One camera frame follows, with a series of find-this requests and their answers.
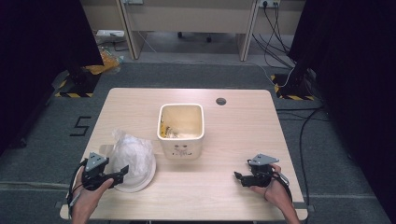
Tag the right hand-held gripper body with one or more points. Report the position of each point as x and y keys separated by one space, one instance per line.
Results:
x=263 y=171

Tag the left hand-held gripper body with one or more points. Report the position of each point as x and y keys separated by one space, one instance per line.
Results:
x=93 y=174

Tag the clear plastic bag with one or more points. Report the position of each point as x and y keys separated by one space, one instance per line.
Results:
x=132 y=155

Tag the white paper plate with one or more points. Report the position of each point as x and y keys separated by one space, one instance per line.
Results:
x=146 y=182

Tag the cream square trash bin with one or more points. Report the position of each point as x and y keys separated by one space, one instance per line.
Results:
x=181 y=146

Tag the person's left hand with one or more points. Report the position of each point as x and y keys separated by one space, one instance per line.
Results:
x=90 y=194

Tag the person's right hand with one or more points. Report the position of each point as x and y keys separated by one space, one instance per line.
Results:
x=275 y=193

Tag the yellow wrapper scraps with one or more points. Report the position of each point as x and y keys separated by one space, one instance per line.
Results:
x=168 y=130

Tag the black striped stand base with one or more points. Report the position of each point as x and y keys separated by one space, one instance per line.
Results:
x=77 y=85
x=294 y=88

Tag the yellow plastic bag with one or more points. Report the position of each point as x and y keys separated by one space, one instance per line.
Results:
x=107 y=62

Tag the black curtain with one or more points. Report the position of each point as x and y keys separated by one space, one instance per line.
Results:
x=358 y=77
x=37 y=62

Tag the white power strip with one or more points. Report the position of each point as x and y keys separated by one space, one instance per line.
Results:
x=109 y=33

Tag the black chair castor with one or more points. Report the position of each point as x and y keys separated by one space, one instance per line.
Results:
x=180 y=34
x=209 y=39

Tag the white wall socket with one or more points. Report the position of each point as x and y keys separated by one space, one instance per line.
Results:
x=269 y=3

